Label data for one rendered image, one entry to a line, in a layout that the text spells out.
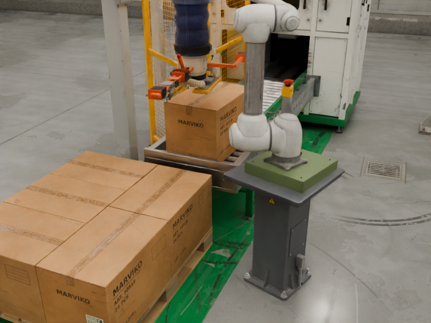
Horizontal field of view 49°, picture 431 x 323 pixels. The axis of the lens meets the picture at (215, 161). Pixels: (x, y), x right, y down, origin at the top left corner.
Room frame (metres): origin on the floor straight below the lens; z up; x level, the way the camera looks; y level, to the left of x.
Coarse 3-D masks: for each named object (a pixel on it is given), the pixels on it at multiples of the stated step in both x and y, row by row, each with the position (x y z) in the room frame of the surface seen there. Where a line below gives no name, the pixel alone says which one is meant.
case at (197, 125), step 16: (176, 96) 3.17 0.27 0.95; (192, 96) 3.17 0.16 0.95; (208, 96) 3.17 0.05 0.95; (224, 96) 3.17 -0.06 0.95; (240, 96) 3.20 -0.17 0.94; (176, 112) 3.01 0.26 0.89; (192, 112) 2.95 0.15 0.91; (208, 112) 2.90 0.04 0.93; (224, 112) 2.98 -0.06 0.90; (240, 112) 3.21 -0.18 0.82; (176, 128) 3.01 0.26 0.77; (192, 128) 2.95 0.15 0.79; (208, 128) 2.90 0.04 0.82; (224, 128) 2.98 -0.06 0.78; (176, 144) 3.01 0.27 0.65; (192, 144) 2.96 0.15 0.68; (208, 144) 2.90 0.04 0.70; (224, 144) 2.98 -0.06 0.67
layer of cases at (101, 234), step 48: (48, 192) 2.53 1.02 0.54; (96, 192) 2.53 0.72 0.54; (144, 192) 2.53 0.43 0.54; (192, 192) 2.53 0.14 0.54; (0, 240) 2.02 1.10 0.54; (48, 240) 2.02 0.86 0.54; (96, 240) 2.02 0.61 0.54; (144, 240) 2.02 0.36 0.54; (192, 240) 2.48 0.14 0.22; (0, 288) 1.93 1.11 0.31; (48, 288) 1.80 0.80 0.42; (96, 288) 1.68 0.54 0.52; (144, 288) 1.95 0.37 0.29
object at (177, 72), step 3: (174, 69) 2.76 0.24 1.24; (177, 69) 2.77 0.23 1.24; (180, 69) 2.76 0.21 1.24; (183, 69) 2.76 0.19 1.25; (186, 69) 2.75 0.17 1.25; (171, 72) 2.69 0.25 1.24; (174, 72) 2.69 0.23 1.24; (177, 72) 2.69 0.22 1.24; (180, 72) 2.68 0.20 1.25; (183, 72) 2.68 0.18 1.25; (186, 72) 2.69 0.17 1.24; (189, 72) 2.74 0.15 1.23; (171, 75) 2.69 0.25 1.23; (177, 75) 2.69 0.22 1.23; (180, 75) 2.68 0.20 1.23; (183, 75) 2.68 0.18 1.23; (186, 75) 2.68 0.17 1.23; (183, 78) 2.68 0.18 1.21; (186, 78) 2.69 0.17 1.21; (189, 78) 2.74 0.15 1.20; (180, 81) 2.68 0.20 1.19; (183, 81) 2.68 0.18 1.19
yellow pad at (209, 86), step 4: (208, 76) 3.00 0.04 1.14; (212, 80) 2.99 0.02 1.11; (216, 80) 3.01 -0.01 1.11; (220, 80) 3.07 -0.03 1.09; (208, 84) 2.90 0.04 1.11; (212, 84) 2.92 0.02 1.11; (216, 84) 2.97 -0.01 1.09; (196, 88) 2.81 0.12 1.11; (200, 88) 2.81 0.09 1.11; (204, 88) 2.81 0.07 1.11; (208, 88) 2.82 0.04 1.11; (212, 88) 2.87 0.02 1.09; (192, 92) 2.79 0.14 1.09; (196, 92) 2.78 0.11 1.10; (200, 92) 2.78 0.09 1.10; (204, 92) 2.77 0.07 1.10; (208, 92) 2.79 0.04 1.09
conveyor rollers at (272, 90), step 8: (264, 80) 5.00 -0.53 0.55; (264, 88) 4.71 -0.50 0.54; (272, 88) 4.68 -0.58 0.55; (280, 88) 4.73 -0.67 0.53; (264, 96) 4.43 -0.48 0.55; (272, 96) 4.48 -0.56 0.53; (264, 104) 4.23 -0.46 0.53; (240, 152) 3.12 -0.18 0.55; (224, 160) 3.03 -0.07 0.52; (232, 160) 3.01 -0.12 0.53
